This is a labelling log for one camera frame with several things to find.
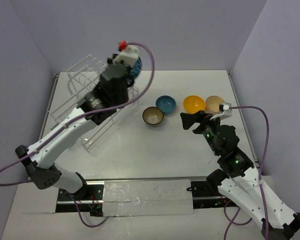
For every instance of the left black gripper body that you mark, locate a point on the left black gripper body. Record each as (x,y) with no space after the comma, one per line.
(129,74)

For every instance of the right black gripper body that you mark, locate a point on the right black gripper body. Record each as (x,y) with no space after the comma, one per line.
(208,128)

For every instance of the teal blue bowl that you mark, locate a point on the teal blue bowl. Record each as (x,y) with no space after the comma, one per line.
(166,104)

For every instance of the blue triangle pattern bowl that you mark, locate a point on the blue triangle pattern bowl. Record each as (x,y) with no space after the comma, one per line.
(134,72)

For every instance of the dark brown cream bowl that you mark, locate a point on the dark brown cream bowl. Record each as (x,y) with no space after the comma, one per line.
(152,116)

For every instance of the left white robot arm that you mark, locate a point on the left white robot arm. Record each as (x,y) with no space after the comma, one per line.
(92,110)

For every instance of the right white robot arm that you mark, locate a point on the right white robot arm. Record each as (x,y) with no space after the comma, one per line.
(238,179)

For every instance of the yellow bowl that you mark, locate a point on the yellow bowl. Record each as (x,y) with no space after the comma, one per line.
(193,103)

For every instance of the tan beige bowl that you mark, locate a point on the tan beige bowl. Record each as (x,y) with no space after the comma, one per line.
(212,104)

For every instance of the silver tape sheet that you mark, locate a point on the silver tape sheet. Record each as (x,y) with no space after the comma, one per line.
(147,198)

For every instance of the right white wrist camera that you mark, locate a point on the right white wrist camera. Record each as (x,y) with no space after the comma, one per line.
(225,111)

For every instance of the white wire dish rack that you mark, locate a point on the white wire dish rack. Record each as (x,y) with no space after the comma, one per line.
(69,88)

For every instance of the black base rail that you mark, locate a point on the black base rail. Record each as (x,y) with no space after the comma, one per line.
(91,203)

